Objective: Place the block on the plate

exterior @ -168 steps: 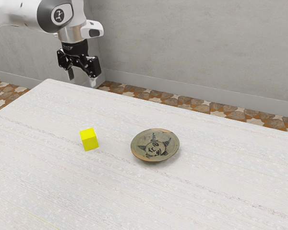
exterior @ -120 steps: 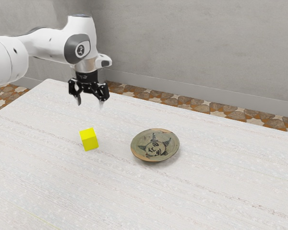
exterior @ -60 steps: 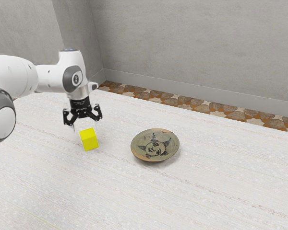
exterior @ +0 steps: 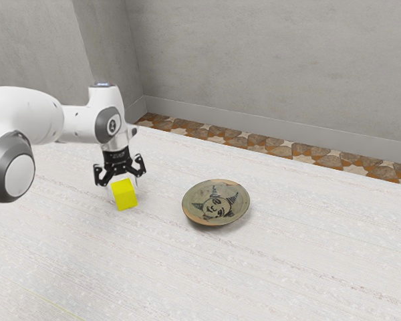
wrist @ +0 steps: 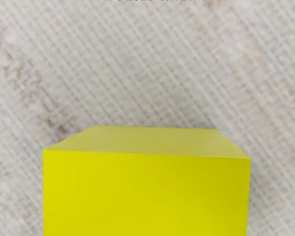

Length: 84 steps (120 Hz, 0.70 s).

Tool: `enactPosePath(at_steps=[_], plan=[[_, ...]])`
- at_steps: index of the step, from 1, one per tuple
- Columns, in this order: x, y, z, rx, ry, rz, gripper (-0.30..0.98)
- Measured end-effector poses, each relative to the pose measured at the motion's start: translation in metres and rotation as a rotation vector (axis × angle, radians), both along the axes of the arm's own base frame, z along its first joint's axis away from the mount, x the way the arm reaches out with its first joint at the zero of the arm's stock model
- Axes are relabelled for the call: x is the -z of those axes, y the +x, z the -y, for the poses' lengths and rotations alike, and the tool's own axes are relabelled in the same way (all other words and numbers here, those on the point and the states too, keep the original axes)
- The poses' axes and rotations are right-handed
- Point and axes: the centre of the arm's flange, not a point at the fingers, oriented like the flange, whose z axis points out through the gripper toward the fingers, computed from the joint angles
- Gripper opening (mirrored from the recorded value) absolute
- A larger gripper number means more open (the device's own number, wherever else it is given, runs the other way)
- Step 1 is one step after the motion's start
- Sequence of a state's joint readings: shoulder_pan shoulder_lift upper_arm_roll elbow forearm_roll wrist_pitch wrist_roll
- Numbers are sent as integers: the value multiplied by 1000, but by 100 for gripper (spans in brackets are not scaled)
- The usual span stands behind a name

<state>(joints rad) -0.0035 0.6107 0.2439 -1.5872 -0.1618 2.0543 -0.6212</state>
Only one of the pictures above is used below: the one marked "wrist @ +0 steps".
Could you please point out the yellow block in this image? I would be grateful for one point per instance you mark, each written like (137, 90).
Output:
(146, 191)

